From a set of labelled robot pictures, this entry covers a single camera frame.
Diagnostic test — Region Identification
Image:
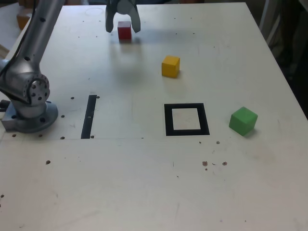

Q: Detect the green cube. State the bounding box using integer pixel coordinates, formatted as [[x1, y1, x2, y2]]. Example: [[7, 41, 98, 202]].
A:
[[228, 106, 258, 137]]

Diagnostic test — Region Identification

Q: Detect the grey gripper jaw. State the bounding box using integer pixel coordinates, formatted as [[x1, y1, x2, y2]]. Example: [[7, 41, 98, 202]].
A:
[[116, 0, 141, 34], [105, 0, 118, 34]]

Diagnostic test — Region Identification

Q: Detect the black tape square outline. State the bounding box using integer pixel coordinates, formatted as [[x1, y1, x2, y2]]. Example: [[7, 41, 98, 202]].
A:
[[164, 103, 210, 137]]

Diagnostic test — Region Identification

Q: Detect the black tape strip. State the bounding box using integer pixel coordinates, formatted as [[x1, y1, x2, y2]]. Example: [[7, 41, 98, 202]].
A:
[[80, 94, 97, 140]]

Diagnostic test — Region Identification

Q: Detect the red cube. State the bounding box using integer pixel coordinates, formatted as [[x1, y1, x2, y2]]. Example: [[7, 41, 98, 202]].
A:
[[117, 21, 132, 40]]

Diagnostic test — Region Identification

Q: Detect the yellow cube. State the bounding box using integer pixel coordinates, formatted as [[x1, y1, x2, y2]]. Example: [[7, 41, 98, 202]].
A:
[[161, 55, 181, 78]]

